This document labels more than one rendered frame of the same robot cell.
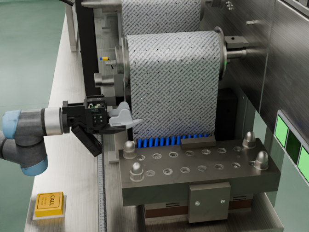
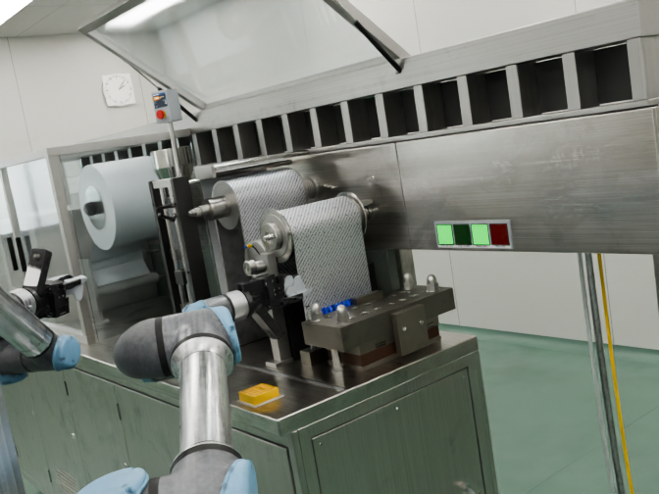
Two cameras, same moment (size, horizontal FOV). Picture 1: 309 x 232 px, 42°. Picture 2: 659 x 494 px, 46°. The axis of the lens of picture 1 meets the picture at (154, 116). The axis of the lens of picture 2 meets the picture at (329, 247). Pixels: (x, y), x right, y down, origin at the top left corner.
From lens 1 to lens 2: 131 cm
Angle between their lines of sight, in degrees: 36
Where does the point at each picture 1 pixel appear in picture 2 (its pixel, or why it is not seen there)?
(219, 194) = (417, 315)
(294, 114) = (451, 212)
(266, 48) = (399, 186)
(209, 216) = (416, 344)
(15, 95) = not seen: outside the picture
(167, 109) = (329, 272)
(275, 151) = not seen: hidden behind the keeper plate
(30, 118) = (218, 302)
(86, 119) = (269, 291)
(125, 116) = (299, 284)
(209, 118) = (364, 277)
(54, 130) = (242, 309)
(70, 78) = not seen: hidden behind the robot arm
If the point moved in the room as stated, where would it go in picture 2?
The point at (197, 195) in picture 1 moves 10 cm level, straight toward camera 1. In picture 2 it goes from (401, 320) to (421, 325)
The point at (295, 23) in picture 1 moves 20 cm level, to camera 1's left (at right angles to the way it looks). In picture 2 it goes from (425, 146) to (362, 158)
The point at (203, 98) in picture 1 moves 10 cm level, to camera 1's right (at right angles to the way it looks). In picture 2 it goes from (355, 255) to (384, 248)
